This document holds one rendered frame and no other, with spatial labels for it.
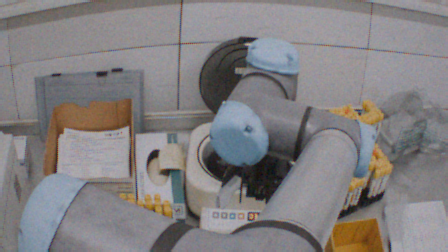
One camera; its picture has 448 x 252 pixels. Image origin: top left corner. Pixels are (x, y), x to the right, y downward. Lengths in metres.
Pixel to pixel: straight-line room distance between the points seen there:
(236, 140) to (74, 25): 0.75
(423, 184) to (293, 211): 1.07
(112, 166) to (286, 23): 0.55
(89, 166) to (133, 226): 0.97
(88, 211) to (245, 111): 0.37
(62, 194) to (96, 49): 1.01
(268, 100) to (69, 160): 0.74
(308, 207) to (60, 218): 0.22
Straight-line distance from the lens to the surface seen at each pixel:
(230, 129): 0.70
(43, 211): 0.39
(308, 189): 0.51
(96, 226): 0.37
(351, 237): 1.24
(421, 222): 1.37
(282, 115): 0.71
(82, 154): 1.37
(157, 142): 1.38
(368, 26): 1.47
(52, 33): 1.37
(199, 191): 1.21
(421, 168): 1.55
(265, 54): 0.78
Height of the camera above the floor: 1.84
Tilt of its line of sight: 39 degrees down
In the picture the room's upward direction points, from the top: 4 degrees clockwise
